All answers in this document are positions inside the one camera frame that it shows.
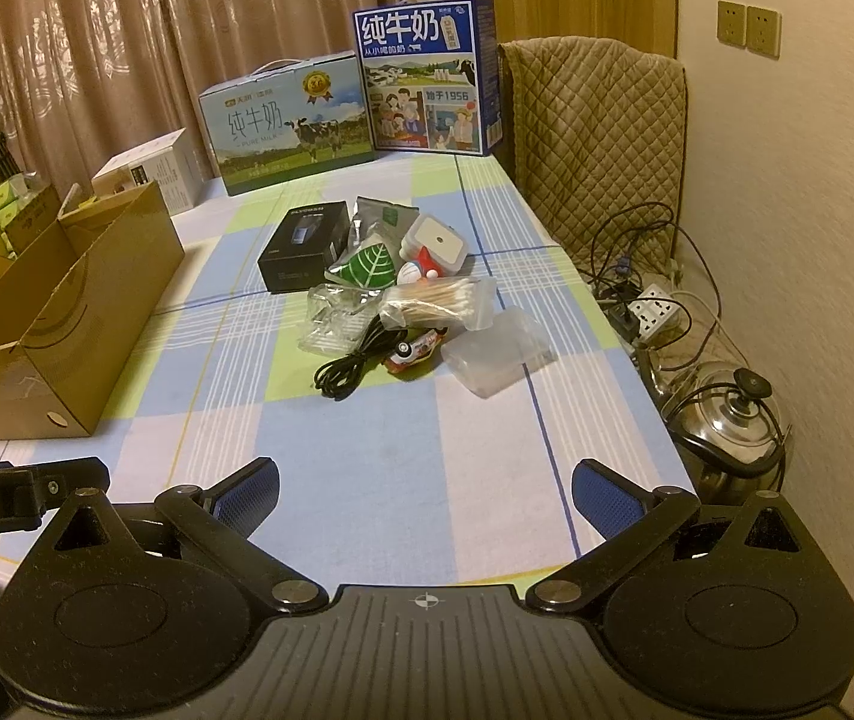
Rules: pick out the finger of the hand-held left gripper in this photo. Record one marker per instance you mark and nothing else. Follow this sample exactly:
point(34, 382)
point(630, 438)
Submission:
point(75, 474)

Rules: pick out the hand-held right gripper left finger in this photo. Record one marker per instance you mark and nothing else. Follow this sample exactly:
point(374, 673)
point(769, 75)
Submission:
point(247, 496)

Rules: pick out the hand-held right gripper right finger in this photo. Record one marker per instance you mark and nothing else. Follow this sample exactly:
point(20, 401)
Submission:
point(607, 499)

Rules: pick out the brown cardboard box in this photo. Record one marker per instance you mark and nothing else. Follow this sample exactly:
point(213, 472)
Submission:
point(120, 270)

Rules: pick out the black product box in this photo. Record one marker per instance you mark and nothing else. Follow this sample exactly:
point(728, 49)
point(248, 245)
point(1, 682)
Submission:
point(299, 255)

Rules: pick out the bag of cotton swabs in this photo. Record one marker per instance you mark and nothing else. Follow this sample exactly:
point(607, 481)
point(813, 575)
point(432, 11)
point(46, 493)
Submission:
point(442, 300)

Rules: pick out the silver green leaf tea pouch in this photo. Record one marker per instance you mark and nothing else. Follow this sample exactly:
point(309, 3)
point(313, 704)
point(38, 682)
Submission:
point(371, 266)

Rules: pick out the red cat figurine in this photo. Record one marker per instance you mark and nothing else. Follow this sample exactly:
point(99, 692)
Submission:
point(416, 272)

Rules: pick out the stainless steel kettle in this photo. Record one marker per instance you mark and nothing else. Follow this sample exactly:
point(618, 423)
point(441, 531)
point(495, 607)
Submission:
point(727, 420)

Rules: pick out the clear plastic box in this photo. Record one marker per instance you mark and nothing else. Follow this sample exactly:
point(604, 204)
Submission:
point(502, 356)

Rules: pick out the white power strip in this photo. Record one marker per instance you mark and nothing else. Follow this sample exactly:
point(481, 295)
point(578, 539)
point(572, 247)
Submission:
point(656, 309)

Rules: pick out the clear plastic bag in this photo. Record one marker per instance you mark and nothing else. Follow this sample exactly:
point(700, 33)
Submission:
point(337, 315)

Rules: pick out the red white toy car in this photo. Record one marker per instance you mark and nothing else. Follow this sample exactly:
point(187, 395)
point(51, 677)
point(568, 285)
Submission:
point(412, 352)

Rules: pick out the green tissue packs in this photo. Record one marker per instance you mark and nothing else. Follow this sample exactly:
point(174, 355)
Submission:
point(15, 199)

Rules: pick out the white square lidded container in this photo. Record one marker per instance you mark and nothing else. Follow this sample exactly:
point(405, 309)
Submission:
point(438, 240)

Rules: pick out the white appliance box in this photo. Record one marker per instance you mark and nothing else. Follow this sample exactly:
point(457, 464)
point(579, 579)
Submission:
point(164, 165)

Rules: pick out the quilted covered chair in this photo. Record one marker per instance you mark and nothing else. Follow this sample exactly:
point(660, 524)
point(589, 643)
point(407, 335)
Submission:
point(599, 142)

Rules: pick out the light blue milk carton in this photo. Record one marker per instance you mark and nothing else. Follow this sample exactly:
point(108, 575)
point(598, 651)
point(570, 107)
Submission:
point(284, 127)

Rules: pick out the dark blue milk carton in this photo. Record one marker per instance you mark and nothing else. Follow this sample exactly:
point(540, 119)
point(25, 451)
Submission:
point(419, 82)

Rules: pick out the brown patterned curtain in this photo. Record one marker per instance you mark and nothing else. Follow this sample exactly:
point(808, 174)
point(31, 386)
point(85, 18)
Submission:
point(172, 15)

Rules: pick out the beige wall socket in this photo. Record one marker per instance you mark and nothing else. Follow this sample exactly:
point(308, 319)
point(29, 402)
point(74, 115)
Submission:
point(763, 31)
point(731, 21)

